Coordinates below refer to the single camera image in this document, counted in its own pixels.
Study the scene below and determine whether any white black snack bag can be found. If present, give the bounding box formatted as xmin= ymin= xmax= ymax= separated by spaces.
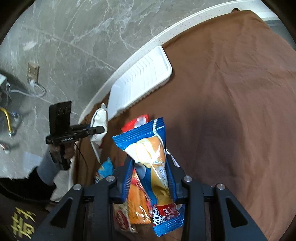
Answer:
xmin=90 ymin=103 xmax=108 ymax=163

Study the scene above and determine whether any light blue cartoon snack packet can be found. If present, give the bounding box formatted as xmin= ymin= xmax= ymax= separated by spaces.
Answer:
xmin=95 ymin=158 xmax=114 ymax=183

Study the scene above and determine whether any blue cake snack packet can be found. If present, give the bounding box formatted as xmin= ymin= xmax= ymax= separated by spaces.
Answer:
xmin=112 ymin=118 xmax=185 ymax=237

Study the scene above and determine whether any red chips bag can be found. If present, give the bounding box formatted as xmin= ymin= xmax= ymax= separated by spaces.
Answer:
xmin=121 ymin=114 xmax=149 ymax=133

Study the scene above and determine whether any orange snack packet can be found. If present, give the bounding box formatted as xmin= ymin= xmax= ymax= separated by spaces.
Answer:
xmin=127 ymin=169 xmax=151 ymax=225

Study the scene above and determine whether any beige red-logo snack packet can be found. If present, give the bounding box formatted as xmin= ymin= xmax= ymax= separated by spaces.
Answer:
xmin=113 ymin=201 xmax=137 ymax=233

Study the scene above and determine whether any grey sleeved left forearm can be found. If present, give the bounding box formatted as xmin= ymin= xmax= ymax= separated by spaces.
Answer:
xmin=37 ymin=149 xmax=61 ymax=185

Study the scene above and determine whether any person's left hand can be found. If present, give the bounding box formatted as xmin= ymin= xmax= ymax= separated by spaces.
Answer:
xmin=49 ymin=143 xmax=75 ymax=163

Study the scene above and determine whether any white plastic tray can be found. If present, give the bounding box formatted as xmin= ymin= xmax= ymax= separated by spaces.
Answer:
xmin=107 ymin=46 xmax=173 ymax=120

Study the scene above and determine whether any brown tablecloth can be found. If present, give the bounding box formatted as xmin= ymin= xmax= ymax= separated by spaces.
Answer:
xmin=73 ymin=10 xmax=296 ymax=241

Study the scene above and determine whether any yellow gas hose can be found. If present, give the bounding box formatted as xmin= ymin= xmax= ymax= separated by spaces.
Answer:
xmin=0 ymin=107 xmax=17 ymax=137

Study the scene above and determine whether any white power cable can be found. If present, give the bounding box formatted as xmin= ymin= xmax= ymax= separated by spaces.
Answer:
xmin=5 ymin=79 xmax=47 ymax=98

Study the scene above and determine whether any brass wall socket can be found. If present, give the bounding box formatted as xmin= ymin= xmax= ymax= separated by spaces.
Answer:
xmin=27 ymin=63 xmax=40 ymax=84

